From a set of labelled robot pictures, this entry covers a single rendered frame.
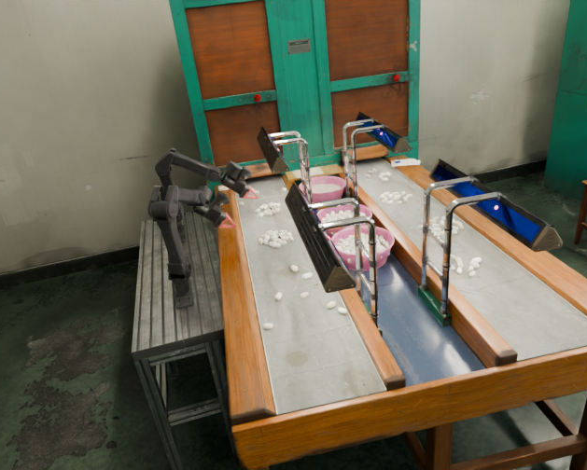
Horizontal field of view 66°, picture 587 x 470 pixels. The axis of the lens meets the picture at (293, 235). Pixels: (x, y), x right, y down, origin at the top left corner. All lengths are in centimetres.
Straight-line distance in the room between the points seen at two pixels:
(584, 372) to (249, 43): 214
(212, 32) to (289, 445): 208
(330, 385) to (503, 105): 361
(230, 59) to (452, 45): 207
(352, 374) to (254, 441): 32
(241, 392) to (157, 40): 266
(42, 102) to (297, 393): 281
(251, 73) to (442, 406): 200
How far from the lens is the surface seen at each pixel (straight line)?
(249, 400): 128
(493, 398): 146
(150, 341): 177
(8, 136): 369
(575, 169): 440
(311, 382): 133
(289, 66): 273
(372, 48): 285
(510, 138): 469
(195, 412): 193
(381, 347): 139
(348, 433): 134
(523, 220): 139
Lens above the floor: 168
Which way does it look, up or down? 27 degrees down
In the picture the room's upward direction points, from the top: 7 degrees counter-clockwise
